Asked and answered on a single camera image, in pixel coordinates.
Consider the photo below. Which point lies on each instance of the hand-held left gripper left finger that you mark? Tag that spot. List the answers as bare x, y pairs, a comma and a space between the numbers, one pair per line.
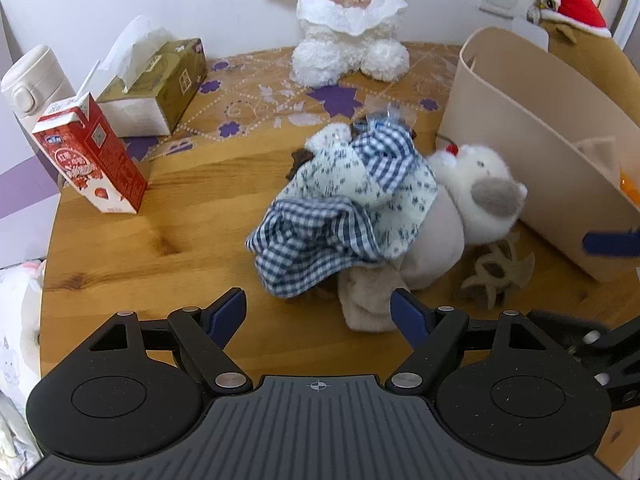
225, 312

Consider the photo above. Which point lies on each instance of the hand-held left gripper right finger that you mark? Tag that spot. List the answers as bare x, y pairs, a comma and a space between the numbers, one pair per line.
407, 317

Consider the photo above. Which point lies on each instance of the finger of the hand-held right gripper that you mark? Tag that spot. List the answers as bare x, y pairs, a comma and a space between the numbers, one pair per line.
615, 360
610, 243

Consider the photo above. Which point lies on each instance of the beige storage basket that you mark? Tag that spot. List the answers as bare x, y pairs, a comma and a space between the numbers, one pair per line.
540, 170

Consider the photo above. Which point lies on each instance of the orange bottle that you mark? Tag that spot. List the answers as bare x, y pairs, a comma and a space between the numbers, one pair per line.
629, 185

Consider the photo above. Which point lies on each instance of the pale pink cloth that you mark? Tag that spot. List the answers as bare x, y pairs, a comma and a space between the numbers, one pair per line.
440, 240

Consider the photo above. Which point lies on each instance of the wooden desk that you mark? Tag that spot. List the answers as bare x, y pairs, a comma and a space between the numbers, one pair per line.
175, 240

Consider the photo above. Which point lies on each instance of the beige antler hair clip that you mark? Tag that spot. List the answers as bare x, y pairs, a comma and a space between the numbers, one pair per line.
495, 270

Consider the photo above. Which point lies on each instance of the blue checked floral garment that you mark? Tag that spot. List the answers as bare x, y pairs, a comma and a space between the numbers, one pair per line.
320, 230

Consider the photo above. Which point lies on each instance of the small white grey plush toy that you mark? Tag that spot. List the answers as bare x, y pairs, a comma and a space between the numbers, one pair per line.
480, 185

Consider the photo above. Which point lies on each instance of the brown plush with red hat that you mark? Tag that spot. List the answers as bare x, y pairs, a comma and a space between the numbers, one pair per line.
600, 65

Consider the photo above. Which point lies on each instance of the red milk carton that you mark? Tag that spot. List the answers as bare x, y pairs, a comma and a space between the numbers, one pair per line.
95, 160

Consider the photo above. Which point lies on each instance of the white printed bedding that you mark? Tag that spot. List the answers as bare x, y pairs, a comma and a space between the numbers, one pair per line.
20, 335

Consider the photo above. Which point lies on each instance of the purple floral table mat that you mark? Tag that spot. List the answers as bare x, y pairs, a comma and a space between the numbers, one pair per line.
260, 90

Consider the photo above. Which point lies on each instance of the white power adapter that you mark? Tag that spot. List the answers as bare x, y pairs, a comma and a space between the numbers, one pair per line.
530, 32

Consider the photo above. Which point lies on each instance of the gold tissue box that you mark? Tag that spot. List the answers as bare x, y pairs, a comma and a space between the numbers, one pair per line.
170, 80

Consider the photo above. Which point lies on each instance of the white thermos bottle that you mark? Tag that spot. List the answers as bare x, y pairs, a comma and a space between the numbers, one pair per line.
35, 80

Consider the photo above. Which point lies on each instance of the white plush lamb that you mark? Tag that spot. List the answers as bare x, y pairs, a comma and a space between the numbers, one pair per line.
345, 20

